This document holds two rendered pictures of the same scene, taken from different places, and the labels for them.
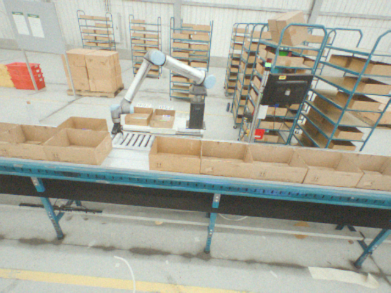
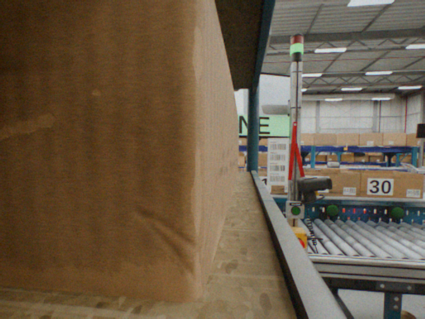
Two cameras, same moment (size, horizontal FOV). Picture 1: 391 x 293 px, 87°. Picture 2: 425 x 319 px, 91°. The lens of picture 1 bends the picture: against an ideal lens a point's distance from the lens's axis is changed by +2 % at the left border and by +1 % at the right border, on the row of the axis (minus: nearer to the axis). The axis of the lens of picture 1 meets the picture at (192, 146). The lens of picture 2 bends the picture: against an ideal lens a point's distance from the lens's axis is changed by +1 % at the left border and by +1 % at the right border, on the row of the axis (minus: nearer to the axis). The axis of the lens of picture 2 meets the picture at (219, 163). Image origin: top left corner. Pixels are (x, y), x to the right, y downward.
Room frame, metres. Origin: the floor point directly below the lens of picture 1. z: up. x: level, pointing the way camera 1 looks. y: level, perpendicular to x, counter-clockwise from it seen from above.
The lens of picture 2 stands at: (3.00, -0.88, 1.18)
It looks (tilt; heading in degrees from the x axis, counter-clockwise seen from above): 3 degrees down; 186
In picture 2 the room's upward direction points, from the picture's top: straight up
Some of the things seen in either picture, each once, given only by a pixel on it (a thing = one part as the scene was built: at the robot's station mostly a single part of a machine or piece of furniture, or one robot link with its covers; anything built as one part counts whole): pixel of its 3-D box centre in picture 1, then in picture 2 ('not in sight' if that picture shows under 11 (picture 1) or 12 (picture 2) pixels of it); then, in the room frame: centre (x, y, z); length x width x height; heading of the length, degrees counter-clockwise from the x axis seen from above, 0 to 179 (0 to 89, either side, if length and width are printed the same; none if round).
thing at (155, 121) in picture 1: (163, 118); not in sight; (2.47, 0.41, 0.80); 0.38 x 0.28 x 0.10; 0
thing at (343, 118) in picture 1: (335, 108); not in sight; (2.84, -1.98, 0.98); 0.98 x 0.49 x 1.96; 0
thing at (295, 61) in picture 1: (283, 58); not in sight; (2.74, -1.03, 1.59); 0.40 x 0.30 x 0.10; 179
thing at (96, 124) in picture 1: (84, 130); not in sight; (1.92, 1.17, 0.83); 0.39 x 0.29 x 0.17; 90
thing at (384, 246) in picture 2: not in sight; (370, 238); (1.83, -0.18, 0.72); 0.52 x 0.05 x 0.05; 179
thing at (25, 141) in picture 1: (33, 142); not in sight; (1.40, 1.31, 0.96); 0.39 x 0.29 x 0.17; 89
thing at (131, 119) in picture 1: (139, 115); not in sight; (2.49, 0.72, 0.80); 0.38 x 0.28 x 0.10; 0
